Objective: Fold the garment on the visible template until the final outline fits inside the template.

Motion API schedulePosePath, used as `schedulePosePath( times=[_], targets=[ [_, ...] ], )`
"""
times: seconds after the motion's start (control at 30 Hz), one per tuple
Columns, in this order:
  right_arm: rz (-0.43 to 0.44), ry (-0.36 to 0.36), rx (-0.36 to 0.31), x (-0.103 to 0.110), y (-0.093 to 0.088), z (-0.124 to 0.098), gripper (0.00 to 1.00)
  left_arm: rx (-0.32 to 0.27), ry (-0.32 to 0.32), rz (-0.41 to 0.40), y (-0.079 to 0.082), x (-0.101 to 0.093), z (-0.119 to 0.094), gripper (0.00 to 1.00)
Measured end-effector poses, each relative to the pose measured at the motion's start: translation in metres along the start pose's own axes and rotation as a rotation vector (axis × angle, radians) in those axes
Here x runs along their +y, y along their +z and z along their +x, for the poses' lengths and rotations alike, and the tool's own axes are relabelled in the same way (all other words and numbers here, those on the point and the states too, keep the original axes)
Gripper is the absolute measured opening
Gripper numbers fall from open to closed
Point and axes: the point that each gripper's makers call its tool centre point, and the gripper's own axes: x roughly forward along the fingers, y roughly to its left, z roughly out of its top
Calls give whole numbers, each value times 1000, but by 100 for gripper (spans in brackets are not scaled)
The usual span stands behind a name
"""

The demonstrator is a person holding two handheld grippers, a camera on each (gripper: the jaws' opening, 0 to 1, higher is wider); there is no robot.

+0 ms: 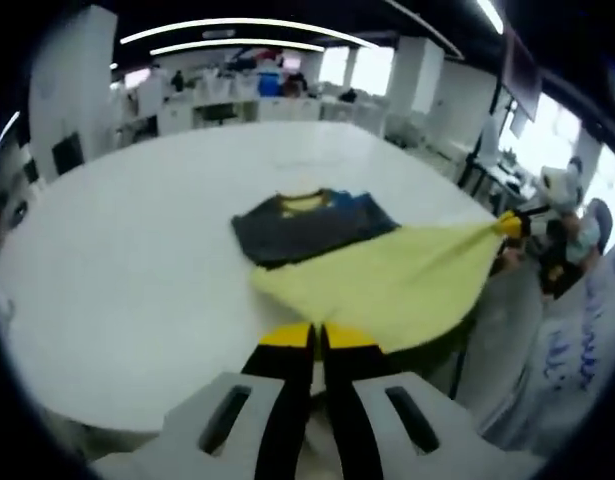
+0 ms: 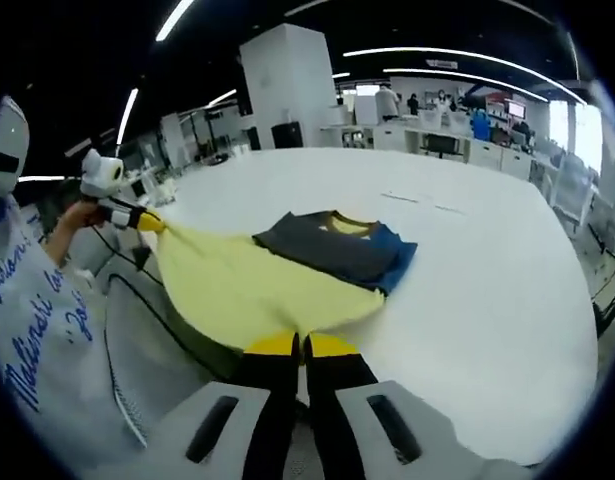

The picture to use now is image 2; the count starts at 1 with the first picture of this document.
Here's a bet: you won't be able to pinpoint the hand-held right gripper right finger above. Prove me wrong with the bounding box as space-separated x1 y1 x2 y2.
305 331 533 480

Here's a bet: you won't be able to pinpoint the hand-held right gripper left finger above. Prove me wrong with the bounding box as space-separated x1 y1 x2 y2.
134 329 302 480

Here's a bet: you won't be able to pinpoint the yellow garment grey blue sleeves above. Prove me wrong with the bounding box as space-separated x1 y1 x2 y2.
149 209 419 381

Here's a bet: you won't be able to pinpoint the person's left hand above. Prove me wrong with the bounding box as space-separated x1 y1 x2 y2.
61 199 108 232

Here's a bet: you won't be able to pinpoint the straight ceiling light strip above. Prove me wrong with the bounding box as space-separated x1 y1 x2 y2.
115 88 139 146
155 0 196 42

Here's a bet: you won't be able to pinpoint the white chest device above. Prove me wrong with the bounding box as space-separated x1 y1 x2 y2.
0 95 31 199

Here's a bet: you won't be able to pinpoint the person's white printed shirt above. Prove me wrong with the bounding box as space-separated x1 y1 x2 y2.
0 194 138 471

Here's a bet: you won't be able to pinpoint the black cabinet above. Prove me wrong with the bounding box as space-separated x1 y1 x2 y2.
270 121 304 150

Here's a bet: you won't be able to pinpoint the white square pillar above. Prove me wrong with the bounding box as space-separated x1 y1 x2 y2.
239 22 336 149

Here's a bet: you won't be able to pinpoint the black office chair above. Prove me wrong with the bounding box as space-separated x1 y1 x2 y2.
421 133 461 159

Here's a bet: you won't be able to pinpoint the blue container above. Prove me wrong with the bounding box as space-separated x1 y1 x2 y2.
470 110 491 140

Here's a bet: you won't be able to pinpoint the white mesh chairs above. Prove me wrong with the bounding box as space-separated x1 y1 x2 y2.
531 149 598 226

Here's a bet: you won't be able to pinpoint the long curved ceiling light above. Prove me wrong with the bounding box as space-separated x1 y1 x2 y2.
383 68 548 103
342 47 586 104

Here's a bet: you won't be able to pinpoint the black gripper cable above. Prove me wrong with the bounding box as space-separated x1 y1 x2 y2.
94 227 163 286

